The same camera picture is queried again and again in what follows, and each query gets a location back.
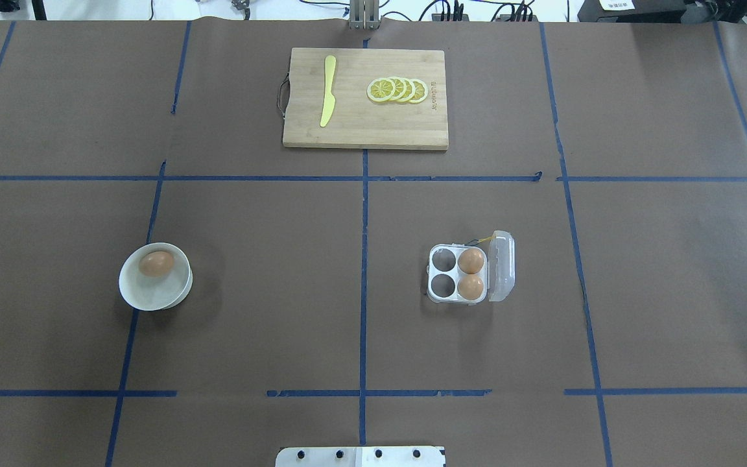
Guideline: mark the brown egg from bowl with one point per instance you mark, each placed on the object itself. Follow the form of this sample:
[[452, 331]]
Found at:
[[156, 264]]

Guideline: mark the clear plastic egg box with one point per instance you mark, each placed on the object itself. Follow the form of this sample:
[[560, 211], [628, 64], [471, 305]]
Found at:
[[498, 274]]

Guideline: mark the brown egg in box rear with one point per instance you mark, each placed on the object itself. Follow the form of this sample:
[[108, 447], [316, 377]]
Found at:
[[471, 260]]

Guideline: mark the brown egg in box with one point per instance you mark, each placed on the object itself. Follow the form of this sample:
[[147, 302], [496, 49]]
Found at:
[[471, 260], [471, 287]]

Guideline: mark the brown egg in box front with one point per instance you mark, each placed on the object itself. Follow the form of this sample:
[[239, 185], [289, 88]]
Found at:
[[471, 287]]

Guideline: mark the wooden cutting board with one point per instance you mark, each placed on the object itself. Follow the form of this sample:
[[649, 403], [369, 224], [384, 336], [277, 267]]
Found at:
[[359, 123]]

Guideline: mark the yellow plastic knife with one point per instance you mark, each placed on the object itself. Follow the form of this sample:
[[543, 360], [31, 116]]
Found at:
[[329, 100]]

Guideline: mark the white ceramic bowl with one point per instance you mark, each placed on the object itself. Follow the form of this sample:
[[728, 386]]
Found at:
[[154, 294]]

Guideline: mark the aluminium frame post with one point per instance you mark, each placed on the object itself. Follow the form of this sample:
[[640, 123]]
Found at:
[[364, 14]]

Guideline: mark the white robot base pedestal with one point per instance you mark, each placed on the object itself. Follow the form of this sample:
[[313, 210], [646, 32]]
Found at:
[[362, 456]]

